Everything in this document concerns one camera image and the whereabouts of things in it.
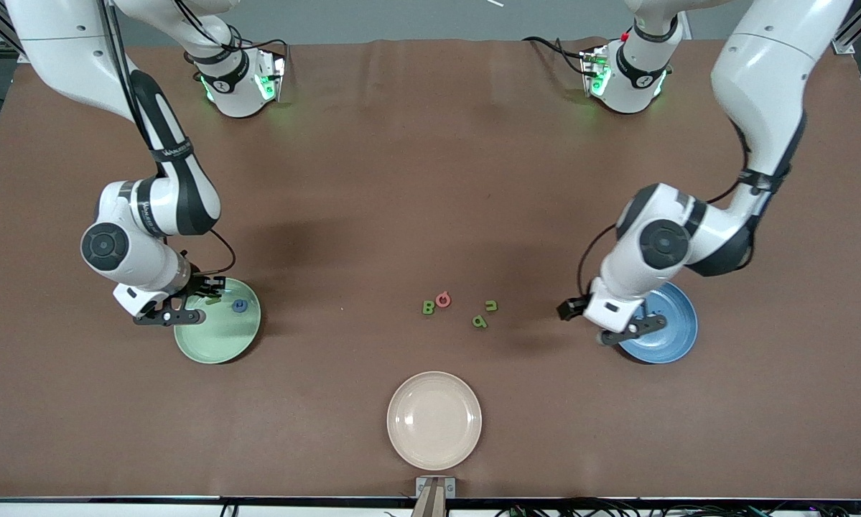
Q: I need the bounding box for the beige plastic plate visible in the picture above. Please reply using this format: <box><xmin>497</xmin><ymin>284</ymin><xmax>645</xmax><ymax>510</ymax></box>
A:
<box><xmin>386</xmin><ymin>371</ymin><xmax>483</xmax><ymax>472</ymax></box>

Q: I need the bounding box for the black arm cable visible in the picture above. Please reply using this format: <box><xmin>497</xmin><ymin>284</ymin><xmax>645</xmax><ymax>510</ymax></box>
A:
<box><xmin>576</xmin><ymin>122</ymin><xmax>754</xmax><ymax>302</ymax></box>
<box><xmin>100</xmin><ymin>0</ymin><xmax>237</xmax><ymax>281</ymax></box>

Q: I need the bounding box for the brown table mat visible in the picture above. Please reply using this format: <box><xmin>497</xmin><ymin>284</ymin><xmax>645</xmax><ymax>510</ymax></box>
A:
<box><xmin>0</xmin><ymin>37</ymin><xmax>861</xmax><ymax>500</ymax></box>

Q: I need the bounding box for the aluminium frame extrusion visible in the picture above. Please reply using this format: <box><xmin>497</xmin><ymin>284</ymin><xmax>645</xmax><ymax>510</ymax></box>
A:
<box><xmin>832</xmin><ymin>0</ymin><xmax>861</xmax><ymax>55</ymax></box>

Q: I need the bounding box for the black cable bundle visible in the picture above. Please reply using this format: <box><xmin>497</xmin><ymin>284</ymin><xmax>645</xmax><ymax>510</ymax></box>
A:
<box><xmin>495</xmin><ymin>499</ymin><xmax>861</xmax><ymax>517</ymax></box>

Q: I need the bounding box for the black base cable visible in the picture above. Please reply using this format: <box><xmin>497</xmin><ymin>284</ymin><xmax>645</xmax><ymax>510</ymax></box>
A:
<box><xmin>522</xmin><ymin>36</ymin><xmax>590</xmax><ymax>74</ymax></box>

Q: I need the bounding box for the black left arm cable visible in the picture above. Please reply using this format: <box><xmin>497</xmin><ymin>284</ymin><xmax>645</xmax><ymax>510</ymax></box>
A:
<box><xmin>576</xmin><ymin>122</ymin><xmax>754</xmax><ymax>302</ymax></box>

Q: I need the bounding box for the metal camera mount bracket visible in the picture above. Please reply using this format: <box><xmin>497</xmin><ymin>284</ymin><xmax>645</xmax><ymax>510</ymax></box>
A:
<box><xmin>415</xmin><ymin>476</ymin><xmax>457</xmax><ymax>517</ymax></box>

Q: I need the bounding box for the green plastic plate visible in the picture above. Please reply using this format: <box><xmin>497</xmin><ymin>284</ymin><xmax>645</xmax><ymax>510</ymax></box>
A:
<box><xmin>174</xmin><ymin>278</ymin><xmax>262</xmax><ymax>365</ymax></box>

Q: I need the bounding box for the blue plastic plate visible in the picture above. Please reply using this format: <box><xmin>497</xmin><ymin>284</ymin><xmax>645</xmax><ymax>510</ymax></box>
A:
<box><xmin>617</xmin><ymin>281</ymin><xmax>699</xmax><ymax>365</ymax></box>

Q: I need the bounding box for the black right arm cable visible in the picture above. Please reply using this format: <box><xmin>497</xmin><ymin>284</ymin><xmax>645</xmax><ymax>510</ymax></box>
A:
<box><xmin>100</xmin><ymin>0</ymin><xmax>237</xmax><ymax>281</ymax></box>

